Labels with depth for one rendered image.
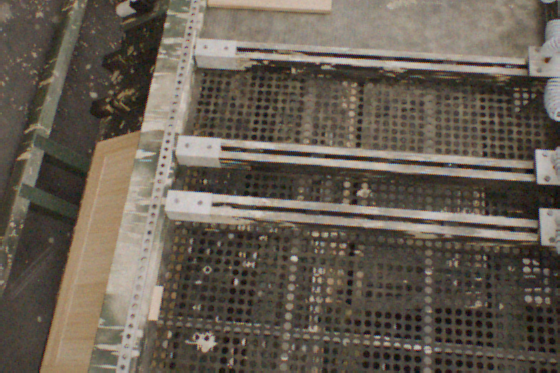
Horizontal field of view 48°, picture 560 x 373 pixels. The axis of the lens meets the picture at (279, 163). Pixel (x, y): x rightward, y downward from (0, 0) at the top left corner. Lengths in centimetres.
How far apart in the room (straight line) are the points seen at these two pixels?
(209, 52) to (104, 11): 118
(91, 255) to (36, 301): 40
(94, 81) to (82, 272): 98
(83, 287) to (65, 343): 19
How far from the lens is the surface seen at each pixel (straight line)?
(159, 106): 196
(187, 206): 177
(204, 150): 183
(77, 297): 229
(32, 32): 283
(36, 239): 264
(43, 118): 252
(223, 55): 199
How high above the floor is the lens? 218
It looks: 34 degrees down
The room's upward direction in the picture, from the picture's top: 79 degrees clockwise
